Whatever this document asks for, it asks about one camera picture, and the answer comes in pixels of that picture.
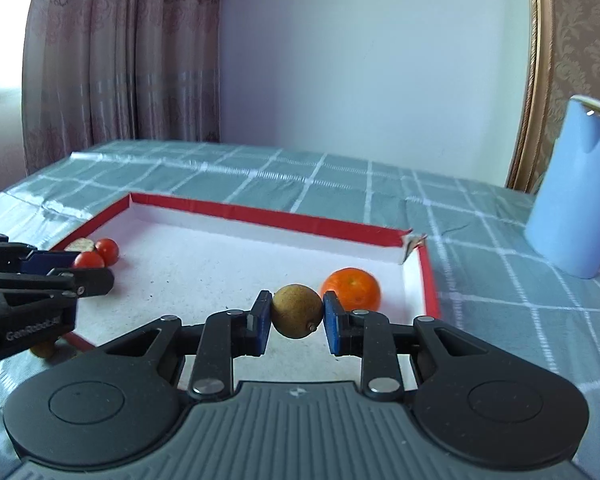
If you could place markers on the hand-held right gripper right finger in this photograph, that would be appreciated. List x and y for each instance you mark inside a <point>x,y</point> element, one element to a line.
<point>334,322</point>

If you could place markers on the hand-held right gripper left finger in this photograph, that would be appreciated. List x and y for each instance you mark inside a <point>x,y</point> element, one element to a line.
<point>260,322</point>

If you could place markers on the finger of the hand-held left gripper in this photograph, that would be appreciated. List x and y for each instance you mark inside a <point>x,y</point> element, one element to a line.
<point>50,261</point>
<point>55,282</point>

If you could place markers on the beige rough lump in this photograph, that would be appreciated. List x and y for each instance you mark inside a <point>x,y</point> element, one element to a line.
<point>80,245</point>

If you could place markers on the brown longan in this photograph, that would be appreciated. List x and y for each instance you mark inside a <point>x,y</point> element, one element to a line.
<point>295,316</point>

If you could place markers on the red cherry tomato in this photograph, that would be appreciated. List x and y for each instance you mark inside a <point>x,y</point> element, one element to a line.
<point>89,260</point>
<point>108,248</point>

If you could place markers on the orange tangerine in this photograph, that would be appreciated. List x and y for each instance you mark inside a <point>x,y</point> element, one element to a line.
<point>355,287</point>

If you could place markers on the red cardboard box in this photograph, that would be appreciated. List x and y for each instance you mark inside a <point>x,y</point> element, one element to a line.
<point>205,270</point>

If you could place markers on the small olive brown fruit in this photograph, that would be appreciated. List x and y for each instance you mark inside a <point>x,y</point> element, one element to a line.
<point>44,349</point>

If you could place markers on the green checked tablecloth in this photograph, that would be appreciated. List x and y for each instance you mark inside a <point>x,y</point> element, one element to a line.
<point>505,320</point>

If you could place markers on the pink patterned curtain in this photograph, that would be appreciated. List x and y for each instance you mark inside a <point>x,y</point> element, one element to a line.
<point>130,60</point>

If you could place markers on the light blue kettle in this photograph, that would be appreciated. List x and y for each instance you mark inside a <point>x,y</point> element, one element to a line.
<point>570,200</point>

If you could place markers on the gold framed wall panel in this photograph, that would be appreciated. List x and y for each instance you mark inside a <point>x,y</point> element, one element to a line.
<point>535,85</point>

